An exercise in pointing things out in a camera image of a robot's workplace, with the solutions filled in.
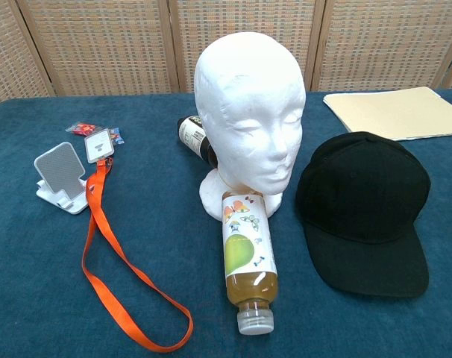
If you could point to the black baseball cap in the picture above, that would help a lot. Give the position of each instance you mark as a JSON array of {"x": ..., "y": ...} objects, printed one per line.
[{"x": 360, "y": 186}]

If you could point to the white foam mannequin head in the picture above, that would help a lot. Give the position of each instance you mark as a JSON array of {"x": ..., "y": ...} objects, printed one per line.
[{"x": 248, "y": 112}]

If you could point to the dark bottle with white label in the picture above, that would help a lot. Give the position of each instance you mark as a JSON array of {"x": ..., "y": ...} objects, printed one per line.
[{"x": 192, "y": 136}]

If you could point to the blue plush tablecloth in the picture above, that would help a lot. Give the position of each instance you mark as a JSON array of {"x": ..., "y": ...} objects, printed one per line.
[{"x": 155, "y": 223}]

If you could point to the juice bottle with butterfly label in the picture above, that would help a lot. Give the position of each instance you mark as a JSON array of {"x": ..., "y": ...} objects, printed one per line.
[{"x": 248, "y": 261}]

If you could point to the blue candy packet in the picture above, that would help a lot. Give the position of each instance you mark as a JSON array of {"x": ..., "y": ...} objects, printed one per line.
[{"x": 117, "y": 135}]

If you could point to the white badge card holder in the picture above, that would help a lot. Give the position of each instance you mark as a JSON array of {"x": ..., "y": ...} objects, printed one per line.
[{"x": 97, "y": 145}]

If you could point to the red candy packet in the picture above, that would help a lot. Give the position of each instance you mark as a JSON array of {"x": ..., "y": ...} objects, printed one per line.
[{"x": 82, "y": 128}]

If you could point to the white folding phone stand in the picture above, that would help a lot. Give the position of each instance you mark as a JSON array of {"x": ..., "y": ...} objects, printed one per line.
[{"x": 60, "y": 168}]

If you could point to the cream manila folder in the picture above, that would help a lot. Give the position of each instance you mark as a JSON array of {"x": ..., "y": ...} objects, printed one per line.
[{"x": 397, "y": 112}]

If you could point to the woven wooden folding screen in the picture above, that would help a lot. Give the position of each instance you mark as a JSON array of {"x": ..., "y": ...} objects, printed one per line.
[{"x": 99, "y": 44}]

